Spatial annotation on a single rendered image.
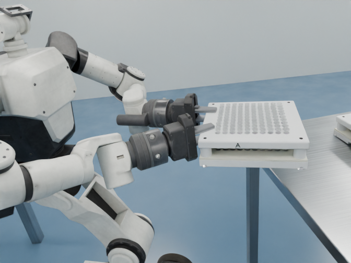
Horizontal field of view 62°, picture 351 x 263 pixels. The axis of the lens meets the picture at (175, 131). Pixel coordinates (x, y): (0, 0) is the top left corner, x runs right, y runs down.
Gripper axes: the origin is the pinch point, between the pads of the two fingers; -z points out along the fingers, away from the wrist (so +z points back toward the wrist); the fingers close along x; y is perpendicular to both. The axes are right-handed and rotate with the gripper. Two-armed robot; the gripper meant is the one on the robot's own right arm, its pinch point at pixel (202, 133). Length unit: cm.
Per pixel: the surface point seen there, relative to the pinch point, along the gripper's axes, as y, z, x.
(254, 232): -20, -27, 65
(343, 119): -3, -50, 11
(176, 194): -111, -19, 105
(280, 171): 2.4, -21.8, 18.1
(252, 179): -20.0, -26.7, 36.8
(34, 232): -108, 79, 94
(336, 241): 28.3, -16.1, 18.4
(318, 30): -274, -298, 45
